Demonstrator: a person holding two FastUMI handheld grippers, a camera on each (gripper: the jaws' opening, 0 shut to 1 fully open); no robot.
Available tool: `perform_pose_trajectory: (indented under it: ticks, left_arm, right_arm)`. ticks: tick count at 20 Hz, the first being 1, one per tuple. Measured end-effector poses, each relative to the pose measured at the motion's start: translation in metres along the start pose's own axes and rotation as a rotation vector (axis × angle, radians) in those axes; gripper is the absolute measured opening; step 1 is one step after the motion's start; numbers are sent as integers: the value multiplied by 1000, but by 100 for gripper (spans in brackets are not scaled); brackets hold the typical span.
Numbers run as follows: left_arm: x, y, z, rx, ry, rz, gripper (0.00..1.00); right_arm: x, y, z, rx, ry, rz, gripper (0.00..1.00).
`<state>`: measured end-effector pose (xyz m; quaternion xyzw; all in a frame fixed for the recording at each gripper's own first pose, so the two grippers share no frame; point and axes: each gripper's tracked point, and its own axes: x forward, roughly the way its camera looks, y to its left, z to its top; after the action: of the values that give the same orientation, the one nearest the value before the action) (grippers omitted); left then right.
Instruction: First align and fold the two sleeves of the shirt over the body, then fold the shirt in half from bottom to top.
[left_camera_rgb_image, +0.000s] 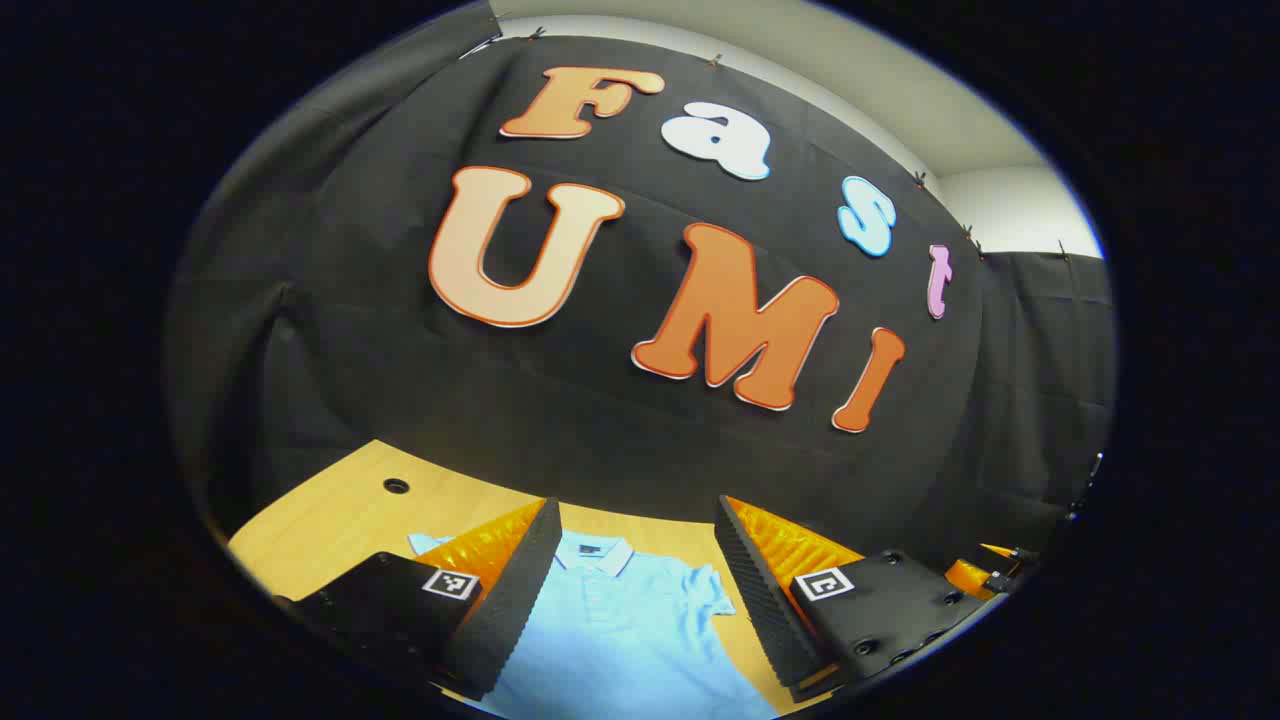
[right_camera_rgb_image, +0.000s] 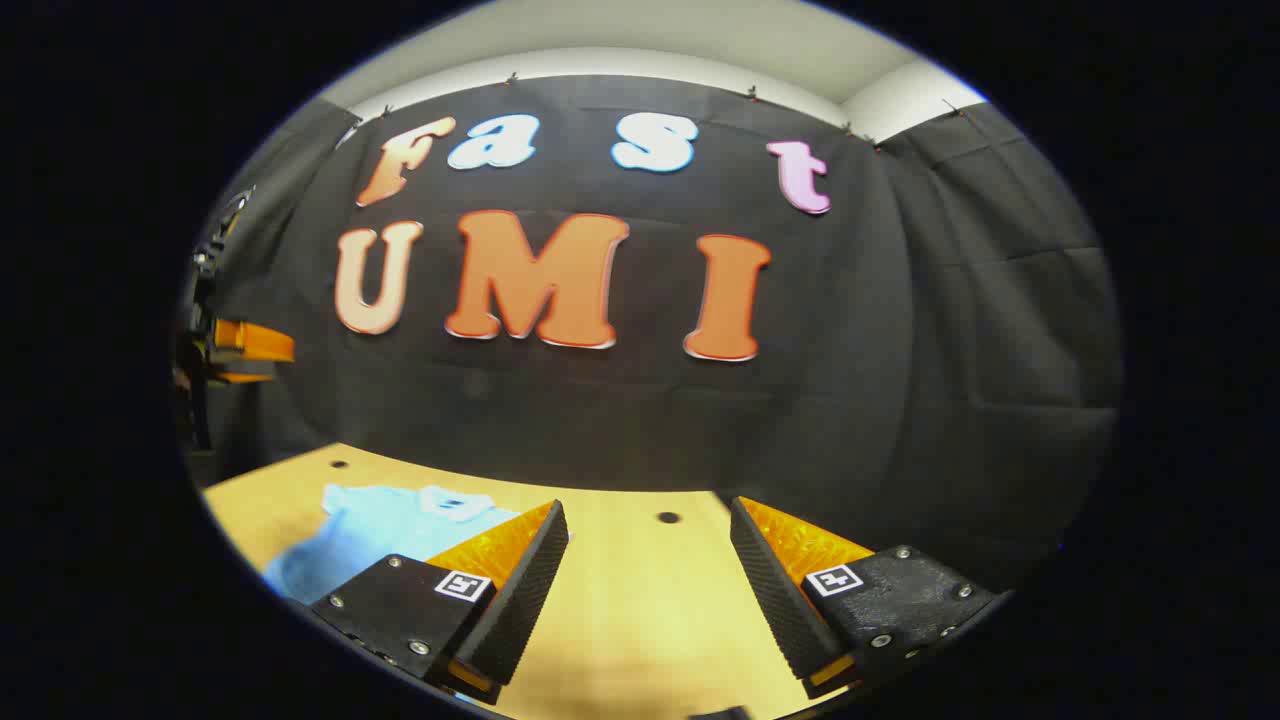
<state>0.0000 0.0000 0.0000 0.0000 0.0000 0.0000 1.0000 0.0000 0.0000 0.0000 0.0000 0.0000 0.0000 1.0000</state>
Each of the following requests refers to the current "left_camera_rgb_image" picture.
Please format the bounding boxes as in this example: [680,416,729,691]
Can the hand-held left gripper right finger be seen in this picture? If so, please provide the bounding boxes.
[713,494,1003,704]

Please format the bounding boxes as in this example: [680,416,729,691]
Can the black backdrop cloth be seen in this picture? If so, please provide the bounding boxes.
[165,0,1116,591]

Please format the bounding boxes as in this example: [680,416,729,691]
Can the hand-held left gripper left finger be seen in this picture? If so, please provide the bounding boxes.
[270,497,564,701]

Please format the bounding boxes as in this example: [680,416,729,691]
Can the light blue T-shirt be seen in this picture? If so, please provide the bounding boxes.
[407,530,781,720]

